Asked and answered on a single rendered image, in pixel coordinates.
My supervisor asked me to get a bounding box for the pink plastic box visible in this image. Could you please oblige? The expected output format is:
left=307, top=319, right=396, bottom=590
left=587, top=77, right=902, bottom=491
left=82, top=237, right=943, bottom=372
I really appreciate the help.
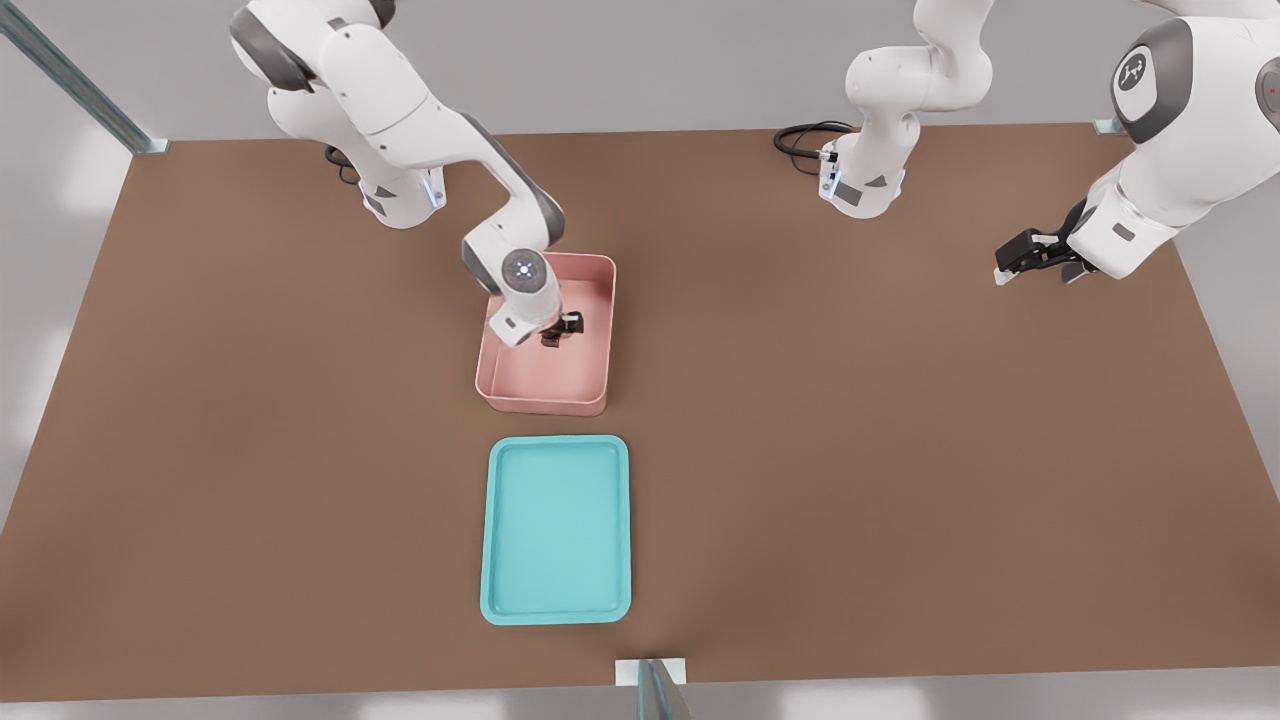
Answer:
left=475, top=252, right=618, bottom=418

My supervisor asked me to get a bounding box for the pale blue-green tray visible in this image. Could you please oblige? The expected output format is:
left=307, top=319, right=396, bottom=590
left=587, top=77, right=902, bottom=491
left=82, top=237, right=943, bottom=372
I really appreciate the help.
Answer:
left=479, top=434, right=633, bottom=627

